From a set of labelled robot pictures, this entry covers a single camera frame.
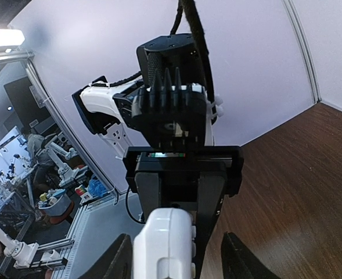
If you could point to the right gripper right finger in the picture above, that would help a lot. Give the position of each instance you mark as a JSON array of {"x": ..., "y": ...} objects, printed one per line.
[{"x": 238, "y": 262}]

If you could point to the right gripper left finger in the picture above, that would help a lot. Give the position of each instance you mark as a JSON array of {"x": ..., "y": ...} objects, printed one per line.
[{"x": 116, "y": 261}]

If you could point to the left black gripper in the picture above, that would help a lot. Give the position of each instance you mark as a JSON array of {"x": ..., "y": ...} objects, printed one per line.
[{"x": 186, "y": 177}]

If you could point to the white remote control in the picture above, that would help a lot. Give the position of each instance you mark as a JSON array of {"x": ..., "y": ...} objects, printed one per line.
[{"x": 165, "y": 247}]

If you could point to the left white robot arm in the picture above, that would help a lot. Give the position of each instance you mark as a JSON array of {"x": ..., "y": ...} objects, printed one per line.
[{"x": 105, "y": 108}]

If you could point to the left aluminium frame post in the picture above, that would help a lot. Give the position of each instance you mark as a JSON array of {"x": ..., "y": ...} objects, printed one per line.
[{"x": 65, "y": 126}]

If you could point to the aluminium frame post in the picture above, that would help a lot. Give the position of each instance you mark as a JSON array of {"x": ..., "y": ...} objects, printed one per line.
[
  {"x": 65, "y": 126},
  {"x": 304, "y": 48}
]

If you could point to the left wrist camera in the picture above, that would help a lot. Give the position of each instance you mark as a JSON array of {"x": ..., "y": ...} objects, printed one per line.
[{"x": 174, "y": 116}]

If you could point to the right aluminium frame post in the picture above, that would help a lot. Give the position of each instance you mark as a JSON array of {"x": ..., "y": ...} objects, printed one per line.
[{"x": 304, "y": 48}]

